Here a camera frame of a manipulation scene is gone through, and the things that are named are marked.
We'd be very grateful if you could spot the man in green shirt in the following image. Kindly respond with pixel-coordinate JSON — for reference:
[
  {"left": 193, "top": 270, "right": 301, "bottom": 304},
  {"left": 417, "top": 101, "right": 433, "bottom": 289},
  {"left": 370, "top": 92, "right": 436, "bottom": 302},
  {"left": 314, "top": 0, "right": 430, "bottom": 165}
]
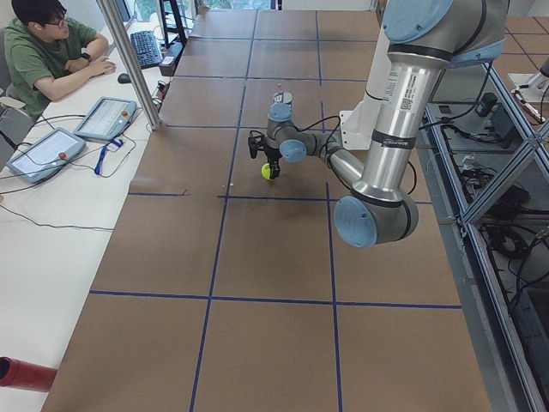
[{"left": 4, "top": 0, "right": 116, "bottom": 119}]

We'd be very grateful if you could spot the brown paper table cover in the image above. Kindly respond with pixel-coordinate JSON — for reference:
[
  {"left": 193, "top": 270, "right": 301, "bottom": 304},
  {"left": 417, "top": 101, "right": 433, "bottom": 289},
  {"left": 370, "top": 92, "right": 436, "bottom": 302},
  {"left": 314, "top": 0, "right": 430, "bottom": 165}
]
[{"left": 44, "top": 10, "right": 492, "bottom": 411}]

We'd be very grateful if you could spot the aluminium frame post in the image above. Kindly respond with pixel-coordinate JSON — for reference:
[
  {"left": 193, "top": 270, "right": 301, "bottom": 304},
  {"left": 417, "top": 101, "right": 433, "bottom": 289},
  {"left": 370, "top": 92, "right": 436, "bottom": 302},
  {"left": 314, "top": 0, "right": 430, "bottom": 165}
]
[{"left": 97, "top": 0, "right": 160, "bottom": 130}]

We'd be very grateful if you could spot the black computer mouse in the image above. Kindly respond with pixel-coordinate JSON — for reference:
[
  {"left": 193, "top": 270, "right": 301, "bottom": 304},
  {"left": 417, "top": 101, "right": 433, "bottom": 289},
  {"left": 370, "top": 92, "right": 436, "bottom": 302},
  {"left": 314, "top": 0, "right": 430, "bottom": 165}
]
[{"left": 118, "top": 73, "right": 131, "bottom": 84}]

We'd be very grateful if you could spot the clear tennis ball can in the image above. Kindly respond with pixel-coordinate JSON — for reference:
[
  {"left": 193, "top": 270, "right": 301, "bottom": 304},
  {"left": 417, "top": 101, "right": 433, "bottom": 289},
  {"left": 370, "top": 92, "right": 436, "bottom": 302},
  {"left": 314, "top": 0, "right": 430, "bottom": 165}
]
[{"left": 273, "top": 91, "right": 293, "bottom": 107}]

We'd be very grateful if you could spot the aluminium side frame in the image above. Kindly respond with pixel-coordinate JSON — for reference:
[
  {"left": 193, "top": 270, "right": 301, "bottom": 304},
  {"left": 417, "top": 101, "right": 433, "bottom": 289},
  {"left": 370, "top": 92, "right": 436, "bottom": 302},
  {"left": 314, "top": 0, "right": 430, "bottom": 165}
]
[{"left": 421, "top": 64, "right": 548, "bottom": 411}]

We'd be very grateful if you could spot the near teach pendant tablet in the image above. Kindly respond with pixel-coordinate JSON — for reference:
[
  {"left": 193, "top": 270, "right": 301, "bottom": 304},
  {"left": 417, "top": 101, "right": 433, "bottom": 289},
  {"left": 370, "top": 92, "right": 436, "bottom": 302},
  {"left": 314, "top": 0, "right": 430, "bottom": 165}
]
[{"left": 7, "top": 128, "right": 86, "bottom": 184}]

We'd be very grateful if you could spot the red cylinder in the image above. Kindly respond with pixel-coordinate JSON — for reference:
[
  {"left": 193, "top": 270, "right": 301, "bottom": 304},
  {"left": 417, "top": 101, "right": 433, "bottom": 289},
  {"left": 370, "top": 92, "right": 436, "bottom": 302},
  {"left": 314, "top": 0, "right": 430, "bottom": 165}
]
[{"left": 1, "top": 356, "right": 57, "bottom": 392}]

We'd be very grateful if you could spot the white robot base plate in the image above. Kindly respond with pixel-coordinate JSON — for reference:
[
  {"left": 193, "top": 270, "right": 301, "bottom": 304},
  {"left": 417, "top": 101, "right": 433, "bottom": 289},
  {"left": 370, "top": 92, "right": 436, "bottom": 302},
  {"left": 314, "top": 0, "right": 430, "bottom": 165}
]
[{"left": 340, "top": 111, "right": 371, "bottom": 150}]

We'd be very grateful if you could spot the teach pendant tablet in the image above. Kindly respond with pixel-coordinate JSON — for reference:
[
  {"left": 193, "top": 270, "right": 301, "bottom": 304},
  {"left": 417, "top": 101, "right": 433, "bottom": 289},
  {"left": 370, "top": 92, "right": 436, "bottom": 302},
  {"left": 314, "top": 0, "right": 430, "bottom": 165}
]
[
  {"left": 7, "top": 128, "right": 86, "bottom": 184},
  {"left": 74, "top": 96, "right": 137, "bottom": 142}
]

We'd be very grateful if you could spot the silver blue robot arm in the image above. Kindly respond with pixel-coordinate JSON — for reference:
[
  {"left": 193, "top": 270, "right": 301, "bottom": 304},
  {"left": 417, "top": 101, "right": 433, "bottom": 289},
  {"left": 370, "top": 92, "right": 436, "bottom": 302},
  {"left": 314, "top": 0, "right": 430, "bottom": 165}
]
[{"left": 248, "top": 1, "right": 508, "bottom": 248}]

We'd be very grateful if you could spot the black keyboard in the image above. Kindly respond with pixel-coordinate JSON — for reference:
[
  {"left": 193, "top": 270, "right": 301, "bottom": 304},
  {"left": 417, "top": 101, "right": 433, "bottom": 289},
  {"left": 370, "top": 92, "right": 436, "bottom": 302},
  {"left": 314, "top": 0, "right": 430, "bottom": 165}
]
[{"left": 130, "top": 30, "right": 162, "bottom": 69}]

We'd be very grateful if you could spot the far teach pendant tablet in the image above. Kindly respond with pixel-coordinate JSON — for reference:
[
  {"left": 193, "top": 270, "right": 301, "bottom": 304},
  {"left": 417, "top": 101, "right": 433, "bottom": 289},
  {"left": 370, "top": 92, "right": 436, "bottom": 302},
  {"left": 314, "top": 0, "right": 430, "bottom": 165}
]
[{"left": 74, "top": 96, "right": 137, "bottom": 142}]

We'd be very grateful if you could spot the yellow tennis ball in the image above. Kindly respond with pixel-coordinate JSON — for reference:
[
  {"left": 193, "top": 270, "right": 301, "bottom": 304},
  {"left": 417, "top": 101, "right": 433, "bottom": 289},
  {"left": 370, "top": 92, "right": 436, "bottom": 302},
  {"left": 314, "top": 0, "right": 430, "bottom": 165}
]
[{"left": 261, "top": 163, "right": 274, "bottom": 180}]

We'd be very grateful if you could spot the blue lanyard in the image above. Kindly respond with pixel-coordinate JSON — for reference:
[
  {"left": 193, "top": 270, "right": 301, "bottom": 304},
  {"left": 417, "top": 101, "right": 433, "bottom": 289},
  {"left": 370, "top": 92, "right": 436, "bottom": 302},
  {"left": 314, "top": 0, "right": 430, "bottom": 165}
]
[{"left": 94, "top": 137, "right": 124, "bottom": 176}]

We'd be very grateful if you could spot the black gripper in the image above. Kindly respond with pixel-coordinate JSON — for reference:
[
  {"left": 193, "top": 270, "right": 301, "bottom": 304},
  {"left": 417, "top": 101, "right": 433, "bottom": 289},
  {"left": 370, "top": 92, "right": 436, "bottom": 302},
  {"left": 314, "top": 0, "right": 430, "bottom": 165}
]
[{"left": 263, "top": 145, "right": 281, "bottom": 179}]

